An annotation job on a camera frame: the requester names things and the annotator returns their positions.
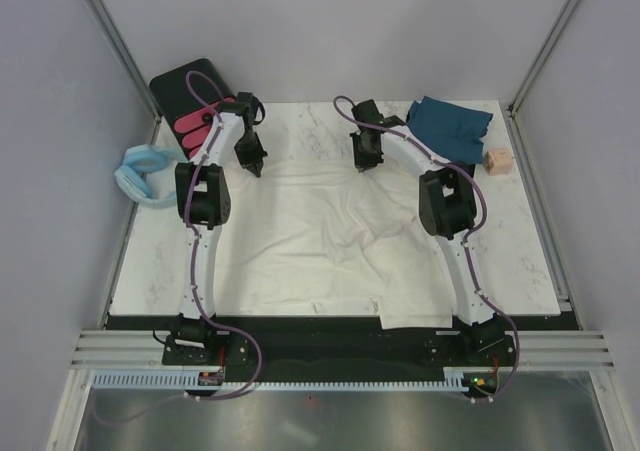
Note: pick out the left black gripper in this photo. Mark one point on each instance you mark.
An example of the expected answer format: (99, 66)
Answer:
(253, 161)

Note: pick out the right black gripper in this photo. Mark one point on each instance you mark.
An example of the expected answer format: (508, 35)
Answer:
(362, 164)

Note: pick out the black pink drawer box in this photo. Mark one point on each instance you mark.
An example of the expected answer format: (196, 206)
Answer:
(188, 119)

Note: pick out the white t shirt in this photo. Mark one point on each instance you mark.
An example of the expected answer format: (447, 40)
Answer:
(321, 239)

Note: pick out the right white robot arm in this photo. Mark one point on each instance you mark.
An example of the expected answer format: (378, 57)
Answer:
(451, 207)

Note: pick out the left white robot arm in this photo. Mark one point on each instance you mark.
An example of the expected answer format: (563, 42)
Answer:
(204, 202)

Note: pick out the folded teal t shirt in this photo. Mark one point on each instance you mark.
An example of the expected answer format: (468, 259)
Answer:
(451, 131)

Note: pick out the small pink cube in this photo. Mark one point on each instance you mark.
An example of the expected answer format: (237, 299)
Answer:
(498, 161)

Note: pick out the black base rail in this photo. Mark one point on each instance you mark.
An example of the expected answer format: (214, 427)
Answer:
(343, 347)

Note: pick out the white slotted cable duct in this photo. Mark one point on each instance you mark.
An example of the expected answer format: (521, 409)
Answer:
(213, 380)

